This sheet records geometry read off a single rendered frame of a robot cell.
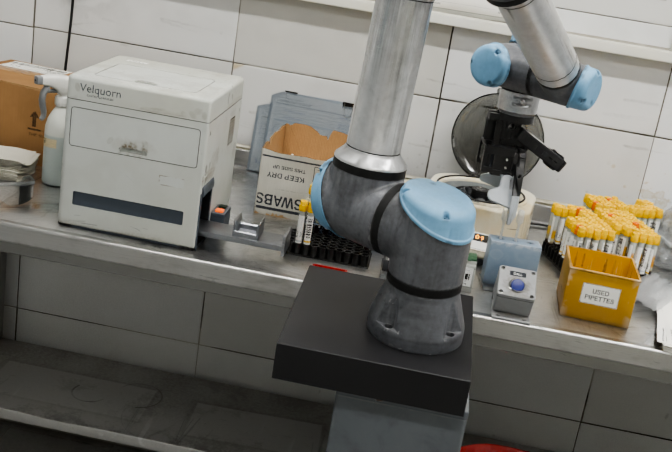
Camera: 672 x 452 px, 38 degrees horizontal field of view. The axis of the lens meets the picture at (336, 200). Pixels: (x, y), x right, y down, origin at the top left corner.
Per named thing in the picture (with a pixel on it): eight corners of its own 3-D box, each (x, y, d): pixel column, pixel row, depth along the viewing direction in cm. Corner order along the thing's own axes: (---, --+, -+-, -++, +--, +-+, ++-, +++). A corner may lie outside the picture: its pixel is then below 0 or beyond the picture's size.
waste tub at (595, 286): (557, 315, 183) (569, 266, 180) (555, 290, 196) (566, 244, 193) (629, 330, 182) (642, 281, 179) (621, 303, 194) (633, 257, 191)
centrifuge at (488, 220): (403, 248, 206) (413, 194, 202) (430, 212, 233) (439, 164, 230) (514, 275, 200) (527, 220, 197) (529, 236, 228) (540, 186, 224)
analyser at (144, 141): (55, 224, 188) (66, 73, 179) (106, 187, 214) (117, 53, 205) (208, 254, 186) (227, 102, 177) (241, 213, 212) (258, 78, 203)
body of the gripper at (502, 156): (475, 164, 190) (487, 105, 186) (518, 171, 190) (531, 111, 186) (479, 175, 182) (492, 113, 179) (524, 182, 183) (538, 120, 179)
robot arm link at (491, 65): (527, 53, 162) (556, 52, 171) (471, 37, 169) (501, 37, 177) (516, 98, 165) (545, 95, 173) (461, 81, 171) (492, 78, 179)
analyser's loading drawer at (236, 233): (179, 236, 187) (182, 211, 185) (189, 226, 193) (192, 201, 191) (283, 256, 185) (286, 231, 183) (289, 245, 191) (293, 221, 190)
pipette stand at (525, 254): (482, 290, 190) (492, 243, 187) (478, 277, 196) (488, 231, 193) (532, 298, 190) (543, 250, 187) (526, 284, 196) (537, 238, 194)
